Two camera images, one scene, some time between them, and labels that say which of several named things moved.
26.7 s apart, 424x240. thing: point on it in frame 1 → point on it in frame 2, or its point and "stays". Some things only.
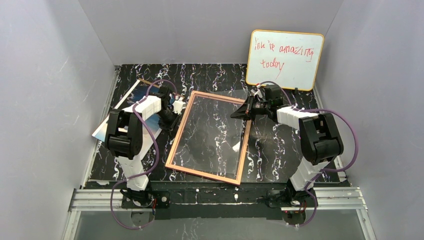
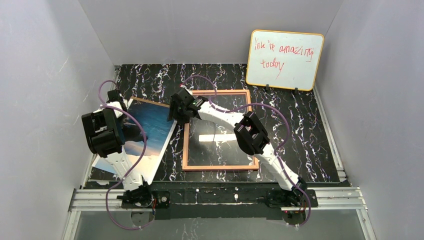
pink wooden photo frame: [179, 132] → [222, 92]
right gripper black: [250, 107] → [177, 108]
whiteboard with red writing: [291, 59] stays
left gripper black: [170, 120] → [114, 97]
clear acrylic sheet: [210, 139] stays
